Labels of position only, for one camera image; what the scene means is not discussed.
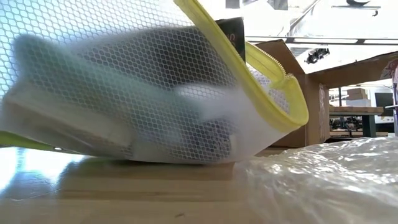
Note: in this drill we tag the clear pouch with green edge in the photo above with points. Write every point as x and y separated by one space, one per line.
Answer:
140 93

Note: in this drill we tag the black printed packet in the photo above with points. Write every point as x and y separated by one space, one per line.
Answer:
233 34

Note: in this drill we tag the brown cardboard box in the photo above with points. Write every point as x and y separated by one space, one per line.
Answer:
314 109

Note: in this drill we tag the teal desk calculator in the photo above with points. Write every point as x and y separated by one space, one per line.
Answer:
62 74

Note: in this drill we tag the clear bubble wrap sheet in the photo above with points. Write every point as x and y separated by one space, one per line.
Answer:
326 180

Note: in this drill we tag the wooden workbench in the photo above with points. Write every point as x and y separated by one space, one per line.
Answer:
357 110

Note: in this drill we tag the distant cardboard box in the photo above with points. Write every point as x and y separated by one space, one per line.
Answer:
356 93

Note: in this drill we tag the distant black monitor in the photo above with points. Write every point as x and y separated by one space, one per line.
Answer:
384 99

